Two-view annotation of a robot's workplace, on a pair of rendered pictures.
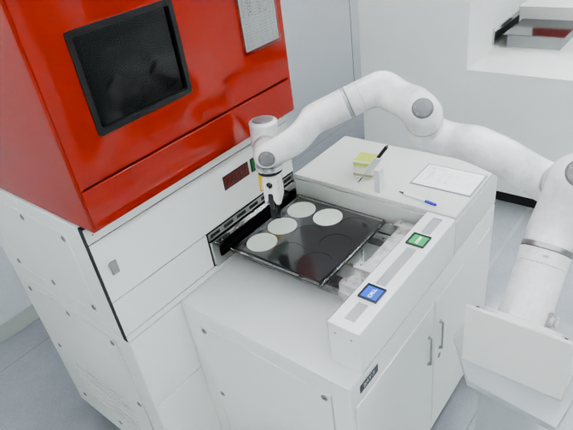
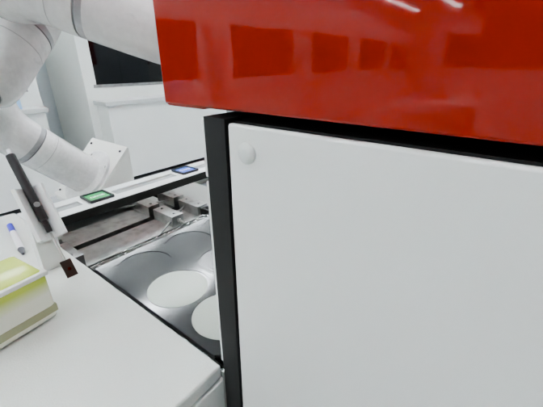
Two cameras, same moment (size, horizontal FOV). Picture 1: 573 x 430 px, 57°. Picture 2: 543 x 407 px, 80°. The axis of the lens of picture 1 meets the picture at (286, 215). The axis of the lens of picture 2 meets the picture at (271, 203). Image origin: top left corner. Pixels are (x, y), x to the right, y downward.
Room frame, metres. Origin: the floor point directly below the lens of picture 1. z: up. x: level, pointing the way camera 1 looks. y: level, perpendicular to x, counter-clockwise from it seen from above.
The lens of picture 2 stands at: (1.97, -0.02, 1.26)
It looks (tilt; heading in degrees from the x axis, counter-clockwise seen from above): 23 degrees down; 174
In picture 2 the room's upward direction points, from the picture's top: straight up
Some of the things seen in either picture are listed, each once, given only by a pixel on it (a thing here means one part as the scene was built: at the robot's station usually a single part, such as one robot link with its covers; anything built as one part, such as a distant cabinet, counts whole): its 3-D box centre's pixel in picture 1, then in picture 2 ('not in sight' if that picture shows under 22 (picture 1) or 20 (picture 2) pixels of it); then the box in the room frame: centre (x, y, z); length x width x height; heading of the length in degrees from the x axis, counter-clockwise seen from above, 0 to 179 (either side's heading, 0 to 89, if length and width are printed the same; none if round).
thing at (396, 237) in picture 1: (382, 264); (143, 237); (1.25, -0.27, 0.87); 0.36 x 0.08 x 0.03; 137
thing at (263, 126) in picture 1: (265, 141); not in sight; (1.43, 0.03, 1.25); 0.09 x 0.08 x 0.13; 178
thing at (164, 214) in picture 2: (368, 270); (168, 216); (1.19, -0.21, 0.89); 0.08 x 0.03 x 0.03; 47
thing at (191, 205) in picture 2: (354, 287); (192, 205); (1.14, -0.16, 0.89); 0.08 x 0.03 x 0.03; 47
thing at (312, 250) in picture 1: (308, 235); (225, 260); (1.42, -0.06, 0.90); 0.34 x 0.34 x 0.01; 47
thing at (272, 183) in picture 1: (271, 183); not in sight; (1.43, 0.03, 1.10); 0.10 x 0.07 x 0.11; 170
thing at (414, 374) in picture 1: (356, 337); not in sight; (1.41, -0.19, 0.41); 0.97 x 0.64 x 0.82; 137
